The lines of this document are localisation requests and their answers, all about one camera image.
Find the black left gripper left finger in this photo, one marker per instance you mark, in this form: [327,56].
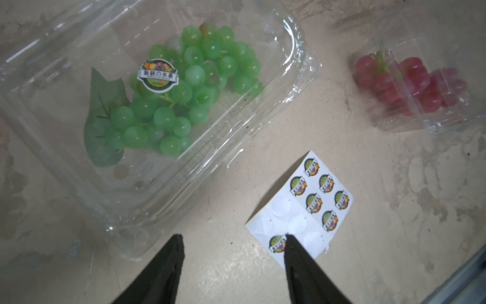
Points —
[159,280]

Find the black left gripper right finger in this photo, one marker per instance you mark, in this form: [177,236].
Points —
[306,281]

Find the white sticker sheet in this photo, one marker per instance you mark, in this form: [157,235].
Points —
[311,205]

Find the clear box green grapes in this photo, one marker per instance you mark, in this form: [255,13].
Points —
[132,157]

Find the round fruit label sticker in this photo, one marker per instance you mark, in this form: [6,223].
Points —
[158,75]

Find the clear box red grapes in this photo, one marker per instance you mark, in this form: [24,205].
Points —
[421,79]

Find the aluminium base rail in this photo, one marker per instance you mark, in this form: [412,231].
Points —
[466,285]

